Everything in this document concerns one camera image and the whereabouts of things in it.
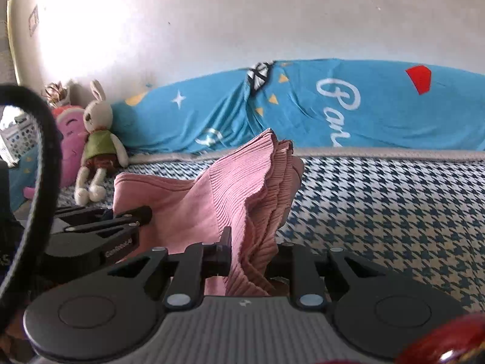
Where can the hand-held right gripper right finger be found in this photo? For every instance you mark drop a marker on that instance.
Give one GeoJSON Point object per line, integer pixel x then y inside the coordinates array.
{"type": "Point", "coordinates": [299, 265]}

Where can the white perforated basket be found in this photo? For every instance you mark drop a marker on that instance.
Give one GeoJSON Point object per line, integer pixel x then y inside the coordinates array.
{"type": "Point", "coordinates": [19, 136]}

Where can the teal pillow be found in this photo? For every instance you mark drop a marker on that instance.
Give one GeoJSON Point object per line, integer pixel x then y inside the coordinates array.
{"type": "Point", "coordinates": [22, 182]}

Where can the gold ribbon decoration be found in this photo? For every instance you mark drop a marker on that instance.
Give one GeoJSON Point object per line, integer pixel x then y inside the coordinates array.
{"type": "Point", "coordinates": [57, 93]}

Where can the purple moon plush pillow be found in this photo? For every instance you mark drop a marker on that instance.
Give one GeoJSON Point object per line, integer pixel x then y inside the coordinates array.
{"type": "Point", "coordinates": [72, 144]}

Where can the plush rabbit toy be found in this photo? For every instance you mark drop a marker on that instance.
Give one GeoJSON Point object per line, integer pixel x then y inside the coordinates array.
{"type": "Point", "coordinates": [98, 140]}

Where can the pink knit top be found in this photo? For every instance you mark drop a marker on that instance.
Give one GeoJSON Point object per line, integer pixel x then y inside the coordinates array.
{"type": "Point", "coordinates": [189, 204]}

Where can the houndstooth bed mat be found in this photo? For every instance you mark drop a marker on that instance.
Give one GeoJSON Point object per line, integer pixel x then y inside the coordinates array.
{"type": "Point", "coordinates": [379, 204]}

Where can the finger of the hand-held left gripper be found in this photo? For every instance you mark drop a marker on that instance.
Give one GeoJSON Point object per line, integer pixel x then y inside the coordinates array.
{"type": "Point", "coordinates": [113, 229]}
{"type": "Point", "coordinates": [129, 212]}

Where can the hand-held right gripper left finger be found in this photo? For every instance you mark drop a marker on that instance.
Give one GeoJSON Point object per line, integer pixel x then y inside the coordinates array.
{"type": "Point", "coordinates": [226, 258]}

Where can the blue patterned pillow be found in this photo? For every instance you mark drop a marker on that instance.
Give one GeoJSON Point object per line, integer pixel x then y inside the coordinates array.
{"type": "Point", "coordinates": [303, 113]}

